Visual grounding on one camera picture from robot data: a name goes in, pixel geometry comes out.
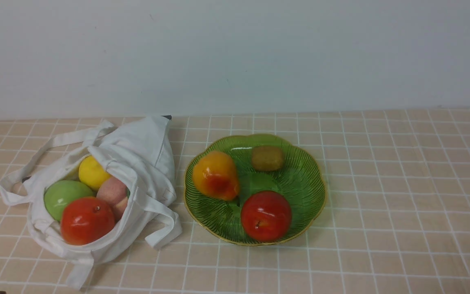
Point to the red tomato fruit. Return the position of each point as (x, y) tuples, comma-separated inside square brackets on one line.
[(86, 220)]

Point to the brown kiwi fruit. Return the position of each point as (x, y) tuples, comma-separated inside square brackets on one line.
[(267, 158)]

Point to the green glass fruit plate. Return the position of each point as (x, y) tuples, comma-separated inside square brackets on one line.
[(299, 181)]

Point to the white cloth tote bag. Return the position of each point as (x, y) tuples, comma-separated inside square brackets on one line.
[(139, 154)]

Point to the orange yellow pear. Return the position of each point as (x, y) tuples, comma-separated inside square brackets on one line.
[(215, 176)]

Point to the red apple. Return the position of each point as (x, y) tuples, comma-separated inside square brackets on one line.
[(266, 216)]

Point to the pink peach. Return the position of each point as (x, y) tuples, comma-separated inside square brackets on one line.
[(114, 193)]

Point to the yellow lemon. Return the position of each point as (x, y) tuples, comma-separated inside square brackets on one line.
[(92, 174)]

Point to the green apple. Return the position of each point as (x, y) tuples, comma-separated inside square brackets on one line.
[(62, 193)]

